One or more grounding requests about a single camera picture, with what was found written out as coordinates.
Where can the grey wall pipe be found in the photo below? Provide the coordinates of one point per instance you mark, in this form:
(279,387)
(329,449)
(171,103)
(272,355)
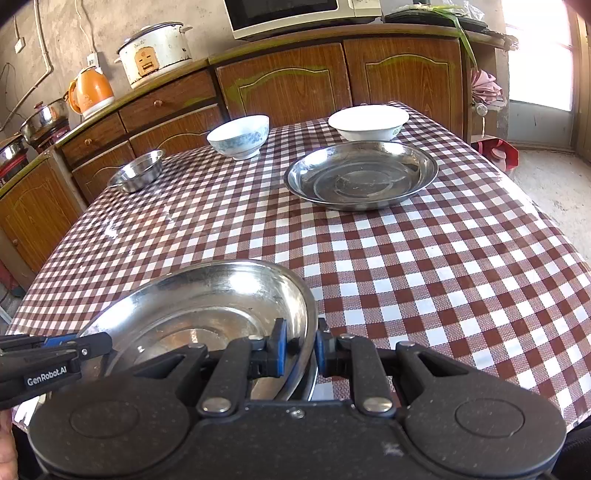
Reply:
(42,46)

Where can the small steel bowl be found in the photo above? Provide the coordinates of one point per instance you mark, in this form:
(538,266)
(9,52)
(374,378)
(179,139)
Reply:
(136,173)

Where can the white rice cooker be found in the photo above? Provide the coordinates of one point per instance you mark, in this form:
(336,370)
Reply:
(152,55)

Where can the orange electric kettle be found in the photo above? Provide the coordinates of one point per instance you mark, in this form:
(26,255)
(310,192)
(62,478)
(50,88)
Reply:
(92,90)

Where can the red induction cooker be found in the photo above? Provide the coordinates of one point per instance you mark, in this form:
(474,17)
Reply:
(55,136)

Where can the double door wooden cabinet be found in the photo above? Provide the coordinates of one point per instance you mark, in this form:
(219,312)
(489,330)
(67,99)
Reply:
(286,87)

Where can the cream microwave oven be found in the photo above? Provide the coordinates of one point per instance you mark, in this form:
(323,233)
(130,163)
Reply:
(286,14)

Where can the red bag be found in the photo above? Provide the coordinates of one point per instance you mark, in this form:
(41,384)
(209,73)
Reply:
(496,154)

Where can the plain white shallow bowl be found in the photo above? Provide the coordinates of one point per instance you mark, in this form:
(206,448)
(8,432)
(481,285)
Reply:
(367,121)

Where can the steel pot with brown lid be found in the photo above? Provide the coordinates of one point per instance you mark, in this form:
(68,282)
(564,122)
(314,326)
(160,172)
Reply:
(11,150)

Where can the dark flat tray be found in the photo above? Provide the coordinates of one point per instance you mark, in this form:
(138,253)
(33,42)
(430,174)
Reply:
(434,18)

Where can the pink cloth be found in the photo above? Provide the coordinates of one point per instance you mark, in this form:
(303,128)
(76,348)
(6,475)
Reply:
(487,87)

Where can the single door wooden corner cabinet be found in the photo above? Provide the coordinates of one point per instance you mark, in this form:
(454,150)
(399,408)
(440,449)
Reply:
(32,217)

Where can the red white checkered tablecloth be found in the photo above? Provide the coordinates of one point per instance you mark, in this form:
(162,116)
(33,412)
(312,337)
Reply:
(415,300)

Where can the white wall switch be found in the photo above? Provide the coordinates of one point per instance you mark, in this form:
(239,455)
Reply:
(19,46)

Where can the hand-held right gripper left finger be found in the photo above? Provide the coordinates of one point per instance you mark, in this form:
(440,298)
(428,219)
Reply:
(279,346)

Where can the medium steel plate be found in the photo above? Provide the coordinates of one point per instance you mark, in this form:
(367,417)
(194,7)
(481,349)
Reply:
(207,300)

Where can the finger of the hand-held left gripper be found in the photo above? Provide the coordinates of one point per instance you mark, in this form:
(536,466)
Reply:
(94,348)
(60,340)

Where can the white bowl with blue pattern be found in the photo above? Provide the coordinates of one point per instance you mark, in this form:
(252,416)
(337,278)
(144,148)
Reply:
(238,136)

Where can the green onions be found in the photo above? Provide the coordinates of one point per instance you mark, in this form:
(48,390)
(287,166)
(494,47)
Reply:
(464,37)

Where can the bright window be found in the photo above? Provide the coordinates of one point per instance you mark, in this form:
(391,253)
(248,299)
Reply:
(540,50)

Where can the small steel plate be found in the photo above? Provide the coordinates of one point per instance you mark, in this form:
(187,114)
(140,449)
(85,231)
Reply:
(360,177)

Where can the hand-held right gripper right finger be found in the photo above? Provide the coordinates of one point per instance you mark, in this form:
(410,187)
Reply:
(322,348)

